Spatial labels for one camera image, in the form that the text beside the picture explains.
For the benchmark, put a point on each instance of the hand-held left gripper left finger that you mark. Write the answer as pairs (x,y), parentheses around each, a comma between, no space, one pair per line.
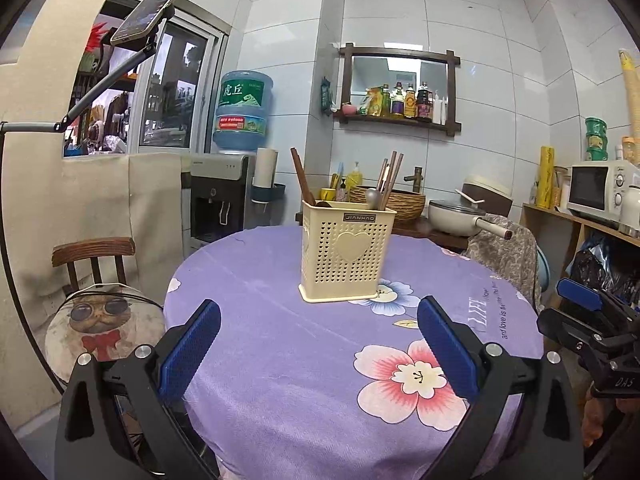
(192,352)

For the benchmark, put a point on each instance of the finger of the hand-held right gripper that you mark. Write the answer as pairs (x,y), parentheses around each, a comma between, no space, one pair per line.
(565,327)
(580,292)

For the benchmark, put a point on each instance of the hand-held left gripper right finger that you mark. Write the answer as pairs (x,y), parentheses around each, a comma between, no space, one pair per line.
(445,350)

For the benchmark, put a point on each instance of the cream plastic utensil holder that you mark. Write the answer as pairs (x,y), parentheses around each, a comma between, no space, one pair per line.
(345,255)

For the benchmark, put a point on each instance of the grey plastic spoon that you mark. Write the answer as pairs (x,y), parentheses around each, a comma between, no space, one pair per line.
(372,196)

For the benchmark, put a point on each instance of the bundle of wooden chopsticks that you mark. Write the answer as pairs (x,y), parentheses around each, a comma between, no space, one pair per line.
(392,175)

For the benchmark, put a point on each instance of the dark wooden spoon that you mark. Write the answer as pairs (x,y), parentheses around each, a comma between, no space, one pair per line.
(327,204)

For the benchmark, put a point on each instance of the dark wooden spatula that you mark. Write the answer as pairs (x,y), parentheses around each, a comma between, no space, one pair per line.
(300,175)

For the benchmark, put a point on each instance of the person's right hand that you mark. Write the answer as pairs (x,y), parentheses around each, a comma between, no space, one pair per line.
(607,422)

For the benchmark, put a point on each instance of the black plastic bag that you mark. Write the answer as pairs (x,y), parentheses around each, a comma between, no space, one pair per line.
(595,270)

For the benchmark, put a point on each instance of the light blue basin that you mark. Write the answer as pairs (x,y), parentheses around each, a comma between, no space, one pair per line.
(545,277)

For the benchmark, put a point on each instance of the light wooden shelf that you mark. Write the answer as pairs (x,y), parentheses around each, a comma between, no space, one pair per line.
(555,225)

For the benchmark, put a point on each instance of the floral paisley cloth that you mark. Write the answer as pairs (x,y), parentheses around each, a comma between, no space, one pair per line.
(505,255)

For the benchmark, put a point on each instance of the cat print seat cushion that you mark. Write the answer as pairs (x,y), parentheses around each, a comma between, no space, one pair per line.
(102,325)

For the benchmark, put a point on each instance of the white kettle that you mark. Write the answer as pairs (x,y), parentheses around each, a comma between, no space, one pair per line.
(632,212)

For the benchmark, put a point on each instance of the white microwave oven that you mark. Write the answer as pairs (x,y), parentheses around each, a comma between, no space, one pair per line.
(597,190)

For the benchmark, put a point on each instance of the glass jar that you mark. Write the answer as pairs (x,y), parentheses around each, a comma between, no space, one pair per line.
(561,190)

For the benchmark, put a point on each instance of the purple floral tablecloth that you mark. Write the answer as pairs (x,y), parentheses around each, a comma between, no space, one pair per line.
(300,360)

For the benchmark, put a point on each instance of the yellow plastic roll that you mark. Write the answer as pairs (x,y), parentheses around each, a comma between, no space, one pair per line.
(546,177)

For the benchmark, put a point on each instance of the cream pan with lid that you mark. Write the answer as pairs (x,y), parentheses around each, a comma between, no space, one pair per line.
(450,217)

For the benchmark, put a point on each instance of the cream brown rice cooker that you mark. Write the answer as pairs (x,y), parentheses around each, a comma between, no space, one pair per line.
(492,192)

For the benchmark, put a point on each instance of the wooden chair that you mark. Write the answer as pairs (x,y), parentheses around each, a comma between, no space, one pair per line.
(92,252)

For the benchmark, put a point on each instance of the white rice paddle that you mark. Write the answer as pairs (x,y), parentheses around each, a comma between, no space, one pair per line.
(470,197)

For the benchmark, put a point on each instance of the woven brown basin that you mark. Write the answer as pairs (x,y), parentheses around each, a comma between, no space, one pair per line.
(407,205)

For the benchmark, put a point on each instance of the stack of green cups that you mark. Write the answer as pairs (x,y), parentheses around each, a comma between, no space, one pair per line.
(596,140)

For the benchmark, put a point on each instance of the grey water dispenser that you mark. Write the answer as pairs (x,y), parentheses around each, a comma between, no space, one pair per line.
(215,200)

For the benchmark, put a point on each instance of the bronze faucet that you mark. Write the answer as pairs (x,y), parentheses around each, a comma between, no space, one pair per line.
(416,180)

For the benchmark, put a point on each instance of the teal paper towel holder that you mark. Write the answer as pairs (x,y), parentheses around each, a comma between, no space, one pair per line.
(270,194)

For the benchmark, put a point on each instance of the patterned small cup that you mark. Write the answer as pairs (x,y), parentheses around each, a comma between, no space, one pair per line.
(342,194)

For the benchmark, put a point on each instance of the beige cardboard sheet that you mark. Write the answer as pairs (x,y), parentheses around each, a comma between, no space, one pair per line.
(65,210)

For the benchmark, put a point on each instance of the yellow soap dispenser bottle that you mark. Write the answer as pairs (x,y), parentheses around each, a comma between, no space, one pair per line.
(354,178)

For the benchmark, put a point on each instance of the yellow mug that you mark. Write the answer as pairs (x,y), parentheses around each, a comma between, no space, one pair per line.
(327,194)

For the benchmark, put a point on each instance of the paper towel roll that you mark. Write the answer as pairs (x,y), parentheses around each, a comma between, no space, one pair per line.
(266,167)

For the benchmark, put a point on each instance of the stack of yellow paper cups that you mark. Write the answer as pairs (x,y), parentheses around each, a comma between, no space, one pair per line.
(631,100)

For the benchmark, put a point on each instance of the blue toothbrush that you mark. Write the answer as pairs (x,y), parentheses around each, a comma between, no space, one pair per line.
(339,175)

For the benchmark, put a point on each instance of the white bottle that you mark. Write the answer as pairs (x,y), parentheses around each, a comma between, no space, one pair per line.
(439,109)

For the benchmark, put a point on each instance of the dark wooden mirror shelf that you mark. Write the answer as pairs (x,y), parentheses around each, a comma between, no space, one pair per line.
(400,122)

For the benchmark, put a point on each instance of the dark soy sauce bottle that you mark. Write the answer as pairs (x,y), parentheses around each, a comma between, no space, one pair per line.
(425,104)

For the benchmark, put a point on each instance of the blue water jug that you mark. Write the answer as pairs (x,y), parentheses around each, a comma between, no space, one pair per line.
(242,110)

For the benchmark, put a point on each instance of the orange label bottle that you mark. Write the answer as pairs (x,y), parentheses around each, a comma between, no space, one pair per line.
(411,104)

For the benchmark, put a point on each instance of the purple label bottle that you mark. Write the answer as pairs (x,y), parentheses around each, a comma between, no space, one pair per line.
(398,102)

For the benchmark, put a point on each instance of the yellow oil bottle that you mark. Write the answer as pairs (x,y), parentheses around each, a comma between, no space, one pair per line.
(385,101)

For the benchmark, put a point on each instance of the yellow seasoning bag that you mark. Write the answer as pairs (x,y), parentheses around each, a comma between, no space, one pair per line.
(374,102)

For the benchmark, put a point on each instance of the pink bowl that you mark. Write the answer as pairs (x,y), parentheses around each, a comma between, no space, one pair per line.
(348,109)

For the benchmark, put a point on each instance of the green hanging packet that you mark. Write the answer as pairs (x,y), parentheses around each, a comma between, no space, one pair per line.
(326,97)

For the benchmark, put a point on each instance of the smartphone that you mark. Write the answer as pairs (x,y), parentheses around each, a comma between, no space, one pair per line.
(145,17)

